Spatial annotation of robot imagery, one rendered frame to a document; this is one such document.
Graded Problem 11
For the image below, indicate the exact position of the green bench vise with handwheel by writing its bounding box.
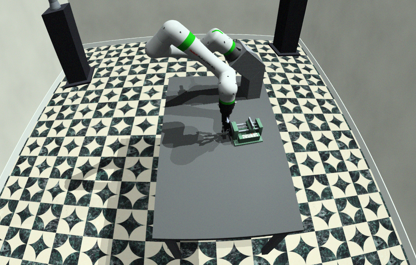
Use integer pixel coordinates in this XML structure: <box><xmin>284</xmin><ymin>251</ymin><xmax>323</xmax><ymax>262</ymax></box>
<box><xmin>227</xmin><ymin>117</ymin><xmax>263</xmax><ymax>146</ymax></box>

